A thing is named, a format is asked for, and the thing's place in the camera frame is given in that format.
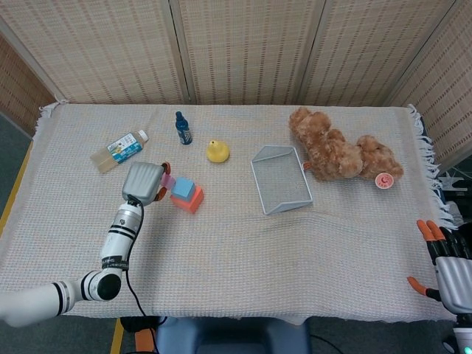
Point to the clear bottle with blue label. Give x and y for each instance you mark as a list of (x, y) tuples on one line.
[(119, 150)]

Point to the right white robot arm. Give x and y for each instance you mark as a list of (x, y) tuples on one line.
[(462, 333)]

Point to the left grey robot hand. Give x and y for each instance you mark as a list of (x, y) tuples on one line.
[(142, 182)]

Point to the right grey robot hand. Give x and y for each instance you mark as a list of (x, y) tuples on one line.
[(455, 280)]

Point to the white plastic stand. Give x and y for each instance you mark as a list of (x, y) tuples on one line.
[(451, 182)]

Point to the round red white tag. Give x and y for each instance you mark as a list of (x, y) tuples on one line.
[(384, 180)]

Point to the blue cube block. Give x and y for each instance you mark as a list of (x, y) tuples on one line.
[(183, 188)]

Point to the woven folding screen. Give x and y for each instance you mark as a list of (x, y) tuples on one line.
[(250, 48)]

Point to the orange object under table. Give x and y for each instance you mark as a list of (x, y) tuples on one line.
[(145, 341)]

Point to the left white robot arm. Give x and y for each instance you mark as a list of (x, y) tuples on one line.
[(114, 243)]

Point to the dark blue spray bottle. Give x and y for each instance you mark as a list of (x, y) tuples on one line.
[(183, 131)]

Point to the red cube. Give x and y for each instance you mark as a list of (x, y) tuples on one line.
[(191, 204)]

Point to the beige waffle tablecloth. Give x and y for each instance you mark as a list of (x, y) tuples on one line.
[(258, 250)]

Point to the brown plush teddy bear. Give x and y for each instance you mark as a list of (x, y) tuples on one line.
[(332, 151)]

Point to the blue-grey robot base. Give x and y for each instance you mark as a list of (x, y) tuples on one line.
[(232, 337)]

